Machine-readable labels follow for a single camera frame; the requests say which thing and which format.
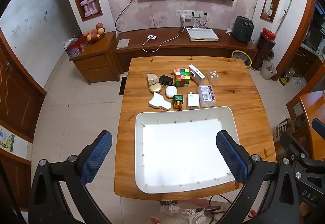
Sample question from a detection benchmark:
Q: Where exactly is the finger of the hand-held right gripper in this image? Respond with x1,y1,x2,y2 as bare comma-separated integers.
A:
280,132,325,210
312,118,325,138

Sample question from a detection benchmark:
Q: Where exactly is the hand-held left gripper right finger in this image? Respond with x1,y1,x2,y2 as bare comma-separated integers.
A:
216,130,302,224

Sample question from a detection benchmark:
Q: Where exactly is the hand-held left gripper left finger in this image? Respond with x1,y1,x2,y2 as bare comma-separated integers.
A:
29,130,113,224

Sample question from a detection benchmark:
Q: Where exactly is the white plastic tray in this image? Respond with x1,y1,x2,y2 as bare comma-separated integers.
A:
135,106,240,194

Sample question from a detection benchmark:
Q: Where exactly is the clear labelled plastic box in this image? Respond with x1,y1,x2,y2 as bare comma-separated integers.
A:
197,85,218,108

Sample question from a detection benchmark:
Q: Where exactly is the white charger plug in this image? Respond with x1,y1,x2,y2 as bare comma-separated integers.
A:
187,92,200,110

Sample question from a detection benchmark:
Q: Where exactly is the green jar with gold lid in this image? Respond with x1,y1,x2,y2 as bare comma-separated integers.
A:
173,95,185,110

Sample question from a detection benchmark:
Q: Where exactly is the silver compact camera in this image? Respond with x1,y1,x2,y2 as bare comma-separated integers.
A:
188,64,206,85

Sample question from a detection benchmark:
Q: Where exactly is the small beige box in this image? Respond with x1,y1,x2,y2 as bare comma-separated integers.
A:
146,74,159,86

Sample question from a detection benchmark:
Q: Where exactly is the cardboard box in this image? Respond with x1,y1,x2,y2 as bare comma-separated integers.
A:
273,118,292,142

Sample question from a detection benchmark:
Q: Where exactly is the wooden dining table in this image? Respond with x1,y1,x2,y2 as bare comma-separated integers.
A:
286,91,325,161

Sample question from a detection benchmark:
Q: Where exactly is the yellow oil bottle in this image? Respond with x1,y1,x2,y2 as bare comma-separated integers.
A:
279,68,296,86

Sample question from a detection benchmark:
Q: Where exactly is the white tasselled cloth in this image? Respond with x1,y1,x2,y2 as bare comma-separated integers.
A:
160,201,216,224

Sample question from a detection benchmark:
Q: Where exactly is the white waste bin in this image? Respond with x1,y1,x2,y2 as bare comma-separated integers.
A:
259,60,278,80

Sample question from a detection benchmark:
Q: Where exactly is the white flat scraping board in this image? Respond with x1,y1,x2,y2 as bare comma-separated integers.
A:
148,94,171,111

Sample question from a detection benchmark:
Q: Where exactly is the small clear plastic case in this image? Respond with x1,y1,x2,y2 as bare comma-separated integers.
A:
206,70,220,85

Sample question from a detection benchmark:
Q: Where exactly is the white earbuds case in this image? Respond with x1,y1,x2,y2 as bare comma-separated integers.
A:
165,86,178,98

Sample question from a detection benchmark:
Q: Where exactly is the wooden side cabinet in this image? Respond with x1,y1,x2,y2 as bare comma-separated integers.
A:
69,31,121,85

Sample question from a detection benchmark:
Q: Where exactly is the tall dark cylinder red lid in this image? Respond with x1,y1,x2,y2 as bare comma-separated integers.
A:
251,28,276,71

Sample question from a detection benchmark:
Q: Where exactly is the colourful puzzle cube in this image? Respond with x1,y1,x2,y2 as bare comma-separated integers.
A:
175,68,191,87

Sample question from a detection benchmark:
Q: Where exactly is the wooden door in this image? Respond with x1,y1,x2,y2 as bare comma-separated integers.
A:
0,28,47,143

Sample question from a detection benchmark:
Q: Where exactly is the black power adapter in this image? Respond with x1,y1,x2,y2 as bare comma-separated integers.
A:
159,75,173,86

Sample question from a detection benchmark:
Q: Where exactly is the red gift box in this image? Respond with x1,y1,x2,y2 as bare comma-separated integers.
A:
63,37,88,59

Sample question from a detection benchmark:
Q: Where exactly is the grey paper sheet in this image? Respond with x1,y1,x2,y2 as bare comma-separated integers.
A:
116,38,130,49

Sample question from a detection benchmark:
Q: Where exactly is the long grey sword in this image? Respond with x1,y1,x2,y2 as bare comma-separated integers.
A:
275,0,293,34

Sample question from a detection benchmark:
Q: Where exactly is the bowl of fruit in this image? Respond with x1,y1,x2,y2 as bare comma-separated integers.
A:
83,22,106,43

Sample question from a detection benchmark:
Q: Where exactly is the long wooden television cabinet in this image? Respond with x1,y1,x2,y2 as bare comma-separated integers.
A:
112,27,259,73

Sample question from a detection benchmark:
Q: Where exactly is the dark green air fryer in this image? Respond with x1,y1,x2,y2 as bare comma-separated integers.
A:
232,16,254,43

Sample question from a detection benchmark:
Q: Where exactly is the white set-top box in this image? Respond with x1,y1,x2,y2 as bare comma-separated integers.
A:
186,27,219,42

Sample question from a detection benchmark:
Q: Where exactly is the pink dumbbell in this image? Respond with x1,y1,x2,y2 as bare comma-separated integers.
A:
88,0,100,14
80,0,92,17

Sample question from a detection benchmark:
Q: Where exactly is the children's wall poster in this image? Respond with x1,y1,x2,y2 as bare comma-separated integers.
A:
0,129,15,152

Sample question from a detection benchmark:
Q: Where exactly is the white cable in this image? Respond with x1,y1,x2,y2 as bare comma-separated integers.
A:
142,19,187,53

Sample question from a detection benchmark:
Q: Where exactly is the black television cable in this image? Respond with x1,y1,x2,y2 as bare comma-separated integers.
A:
115,0,139,33

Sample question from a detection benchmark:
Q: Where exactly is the white wall socket strip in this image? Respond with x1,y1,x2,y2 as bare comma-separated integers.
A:
175,10,204,17

